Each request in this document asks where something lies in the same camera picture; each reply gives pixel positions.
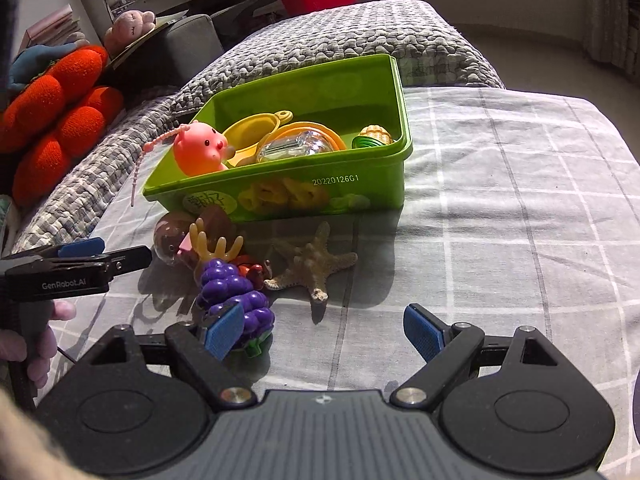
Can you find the beige fuzzy sleeve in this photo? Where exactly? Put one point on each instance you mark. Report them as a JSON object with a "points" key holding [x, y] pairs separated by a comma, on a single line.
{"points": [[30, 440]]}

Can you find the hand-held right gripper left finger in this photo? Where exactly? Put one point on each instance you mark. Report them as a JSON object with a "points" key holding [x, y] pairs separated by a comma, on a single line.
{"points": [[225, 330]]}

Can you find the grey checked sheet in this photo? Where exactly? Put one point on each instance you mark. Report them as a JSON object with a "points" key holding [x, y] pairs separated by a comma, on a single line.
{"points": [[500, 210]]}

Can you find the pink plush toy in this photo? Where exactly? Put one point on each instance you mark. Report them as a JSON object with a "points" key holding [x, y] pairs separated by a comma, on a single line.
{"points": [[130, 27]]}

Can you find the person's left hand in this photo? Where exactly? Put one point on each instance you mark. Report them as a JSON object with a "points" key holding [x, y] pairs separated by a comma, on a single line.
{"points": [[45, 355]]}

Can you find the open book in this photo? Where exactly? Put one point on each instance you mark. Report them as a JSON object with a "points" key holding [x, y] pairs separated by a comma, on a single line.
{"points": [[145, 40]]}

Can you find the pink pig toy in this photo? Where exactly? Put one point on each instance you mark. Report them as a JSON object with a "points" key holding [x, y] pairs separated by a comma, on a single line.
{"points": [[197, 147]]}

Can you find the green plastic box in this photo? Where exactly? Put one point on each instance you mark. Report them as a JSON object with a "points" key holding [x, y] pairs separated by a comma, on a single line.
{"points": [[320, 195]]}

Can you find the yellow toy cup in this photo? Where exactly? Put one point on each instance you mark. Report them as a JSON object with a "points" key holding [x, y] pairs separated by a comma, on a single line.
{"points": [[247, 132]]}

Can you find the grey curtain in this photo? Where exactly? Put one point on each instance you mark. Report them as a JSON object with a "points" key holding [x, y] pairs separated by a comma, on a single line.
{"points": [[612, 15]]}

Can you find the orange plush cushion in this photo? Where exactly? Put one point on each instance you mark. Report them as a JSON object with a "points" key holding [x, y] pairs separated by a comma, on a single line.
{"points": [[60, 125]]}

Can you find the grey quilted blanket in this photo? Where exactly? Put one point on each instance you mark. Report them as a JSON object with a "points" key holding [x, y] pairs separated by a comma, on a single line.
{"points": [[350, 30]]}

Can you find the orange plastic toy mould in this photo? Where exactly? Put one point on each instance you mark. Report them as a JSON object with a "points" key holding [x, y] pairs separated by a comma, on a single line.
{"points": [[337, 141]]}

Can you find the beige starfish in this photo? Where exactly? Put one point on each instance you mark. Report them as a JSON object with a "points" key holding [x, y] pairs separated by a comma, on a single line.
{"points": [[310, 265]]}

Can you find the beige toy coral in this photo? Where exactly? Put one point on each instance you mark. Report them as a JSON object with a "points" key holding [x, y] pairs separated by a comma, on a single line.
{"points": [[205, 245]]}

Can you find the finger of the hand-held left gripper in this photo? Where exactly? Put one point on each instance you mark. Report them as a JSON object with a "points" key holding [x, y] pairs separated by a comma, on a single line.
{"points": [[80, 248], [132, 260]]}

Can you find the clear plastic case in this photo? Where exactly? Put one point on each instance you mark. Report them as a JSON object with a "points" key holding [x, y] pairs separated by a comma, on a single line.
{"points": [[295, 145]]}

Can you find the small pink toy piece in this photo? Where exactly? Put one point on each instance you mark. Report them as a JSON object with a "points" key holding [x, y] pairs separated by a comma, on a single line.
{"points": [[184, 246]]}

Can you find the blue plush toy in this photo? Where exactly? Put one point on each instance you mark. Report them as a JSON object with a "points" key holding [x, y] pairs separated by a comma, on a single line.
{"points": [[40, 60]]}

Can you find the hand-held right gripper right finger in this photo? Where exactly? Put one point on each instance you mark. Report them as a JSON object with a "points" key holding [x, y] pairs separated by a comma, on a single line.
{"points": [[422, 332]]}

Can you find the small red toy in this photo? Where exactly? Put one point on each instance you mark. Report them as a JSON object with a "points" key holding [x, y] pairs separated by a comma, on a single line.
{"points": [[250, 270]]}

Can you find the grey cushion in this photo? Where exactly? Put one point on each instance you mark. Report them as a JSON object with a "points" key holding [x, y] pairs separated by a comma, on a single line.
{"points": [[192, 45]]}

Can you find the purple toy grapes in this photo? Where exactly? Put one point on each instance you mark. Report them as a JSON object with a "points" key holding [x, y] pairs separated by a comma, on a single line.
{"points": [[225, 280]]}

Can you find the toy corn cob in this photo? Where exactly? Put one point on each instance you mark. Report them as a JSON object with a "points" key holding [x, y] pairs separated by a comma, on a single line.
{"points": [[375, 135]]}

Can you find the stack of books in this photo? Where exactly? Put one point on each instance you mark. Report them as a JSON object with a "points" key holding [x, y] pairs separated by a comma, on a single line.
{"points": [[52, 25]]}

